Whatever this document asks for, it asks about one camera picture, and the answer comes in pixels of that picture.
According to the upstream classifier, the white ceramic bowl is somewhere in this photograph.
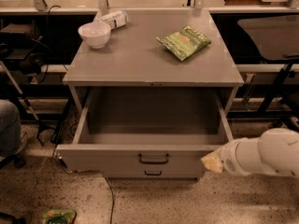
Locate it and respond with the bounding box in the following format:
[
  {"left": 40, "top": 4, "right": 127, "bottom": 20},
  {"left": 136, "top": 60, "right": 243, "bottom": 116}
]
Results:
[{"left": 78, "top": 22, "right": 111, "bottom": 49}]

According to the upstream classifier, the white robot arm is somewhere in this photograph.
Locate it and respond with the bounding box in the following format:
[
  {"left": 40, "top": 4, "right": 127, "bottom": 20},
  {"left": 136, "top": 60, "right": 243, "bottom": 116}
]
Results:
[{"left": 201, "top": 128, "right": 299, "bottom": 178}]

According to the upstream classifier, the black tripod stand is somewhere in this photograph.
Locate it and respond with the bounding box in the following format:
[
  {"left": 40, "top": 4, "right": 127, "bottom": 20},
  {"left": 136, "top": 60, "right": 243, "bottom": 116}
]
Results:
[{"left": 0, "top": 21, "right": 52, "bottom": 145}]

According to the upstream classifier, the black top drawer handle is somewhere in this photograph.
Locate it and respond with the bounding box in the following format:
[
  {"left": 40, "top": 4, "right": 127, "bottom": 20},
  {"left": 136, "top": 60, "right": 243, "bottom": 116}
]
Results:
[{"left": 138, "top": 154, "right": 169, "bottom": 165}]

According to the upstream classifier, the person's leg in jeans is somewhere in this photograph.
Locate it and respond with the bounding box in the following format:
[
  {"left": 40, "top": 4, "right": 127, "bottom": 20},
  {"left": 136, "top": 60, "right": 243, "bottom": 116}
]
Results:
[{"left": 0, "top": 100, "right": 21, "bottom": 159}]

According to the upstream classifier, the white wrapped package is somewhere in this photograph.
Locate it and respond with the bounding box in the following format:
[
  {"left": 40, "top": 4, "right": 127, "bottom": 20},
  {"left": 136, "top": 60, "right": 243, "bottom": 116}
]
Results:
[{"left": 94, "top": 10, "right": 128, "bottom": 30}]

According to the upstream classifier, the green snack bag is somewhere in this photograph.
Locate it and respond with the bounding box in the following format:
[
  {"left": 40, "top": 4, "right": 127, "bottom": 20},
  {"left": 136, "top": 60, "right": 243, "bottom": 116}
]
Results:
[{"left": 157, "top": 26, "right": 211, "bottom": 62}]

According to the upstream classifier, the green packet on floor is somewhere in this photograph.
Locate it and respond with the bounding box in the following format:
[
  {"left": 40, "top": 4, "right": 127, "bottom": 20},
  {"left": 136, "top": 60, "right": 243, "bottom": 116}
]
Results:
[{"left": 42, "top": 209, "right": 77, "bottom": 224}]

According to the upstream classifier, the black lower drawer handle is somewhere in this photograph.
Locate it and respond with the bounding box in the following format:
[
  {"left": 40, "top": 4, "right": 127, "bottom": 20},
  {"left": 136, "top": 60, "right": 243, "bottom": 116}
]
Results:
[{"left": 144, "top": 171, "right": 162, "bottom": 176}]

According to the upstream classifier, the black drawer handle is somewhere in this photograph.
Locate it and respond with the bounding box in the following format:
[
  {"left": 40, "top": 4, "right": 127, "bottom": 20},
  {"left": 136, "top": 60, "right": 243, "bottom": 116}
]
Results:
[
  {"left": 138, "top": 154, "right": 169, "bottom": 165},
  {"left": 144, "top": 171, "right": 162, "bottom": 176}
]

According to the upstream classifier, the black floor cable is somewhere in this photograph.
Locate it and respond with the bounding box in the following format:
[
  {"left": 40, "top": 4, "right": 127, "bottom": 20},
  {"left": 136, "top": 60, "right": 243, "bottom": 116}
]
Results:
[{"left": 104, "top": 176, "right": 116, "bottom": 224}]

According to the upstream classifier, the grey metal drawer cabinet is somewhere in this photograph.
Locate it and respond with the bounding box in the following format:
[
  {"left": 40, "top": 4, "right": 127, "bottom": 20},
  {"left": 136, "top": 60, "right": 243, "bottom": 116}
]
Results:
[{"left": 61, "top": 8, "right": 245, "bottom": 181}]

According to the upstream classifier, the grey top drawer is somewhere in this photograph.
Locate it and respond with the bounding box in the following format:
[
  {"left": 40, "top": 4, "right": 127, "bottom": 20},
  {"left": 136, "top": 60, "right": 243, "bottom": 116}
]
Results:
[{"left": 57, "top": 87, "right": 232, "bottom": 178}]

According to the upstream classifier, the black office chair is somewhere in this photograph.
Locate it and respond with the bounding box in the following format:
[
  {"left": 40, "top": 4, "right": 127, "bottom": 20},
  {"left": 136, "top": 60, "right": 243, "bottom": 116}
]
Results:
[{"left": 237, "top": 14, "right": 299, "bottom": 131}]

